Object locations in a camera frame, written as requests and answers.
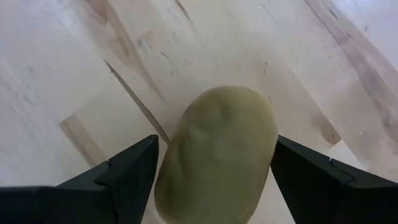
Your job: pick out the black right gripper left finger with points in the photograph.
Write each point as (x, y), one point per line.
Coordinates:
(77, 202)

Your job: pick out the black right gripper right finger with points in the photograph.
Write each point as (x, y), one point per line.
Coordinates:
(335, 199)

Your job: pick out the green-brown toy kiwi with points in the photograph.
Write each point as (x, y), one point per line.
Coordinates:
(217, 155)

